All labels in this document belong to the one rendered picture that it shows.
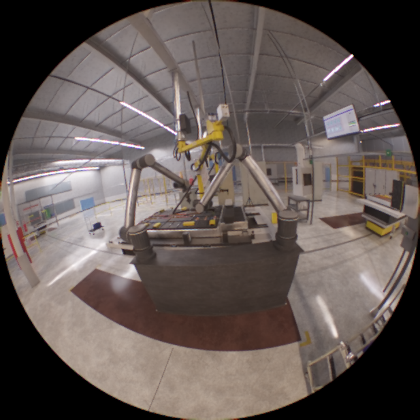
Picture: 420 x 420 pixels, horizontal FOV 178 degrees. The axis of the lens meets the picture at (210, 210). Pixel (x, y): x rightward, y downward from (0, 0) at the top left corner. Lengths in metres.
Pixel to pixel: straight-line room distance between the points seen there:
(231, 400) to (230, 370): 0.37
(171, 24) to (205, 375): 10.78
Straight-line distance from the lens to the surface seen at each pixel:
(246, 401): 1.67
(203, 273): 1.34
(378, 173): 9.41
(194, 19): 9.24
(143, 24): 1.78
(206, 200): 1.45
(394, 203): 1.95
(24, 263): 5.13
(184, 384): 1.71
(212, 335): 1.79
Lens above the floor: 1.66
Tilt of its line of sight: 15 degrees down
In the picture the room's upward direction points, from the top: 7 degrees counter-clockwise
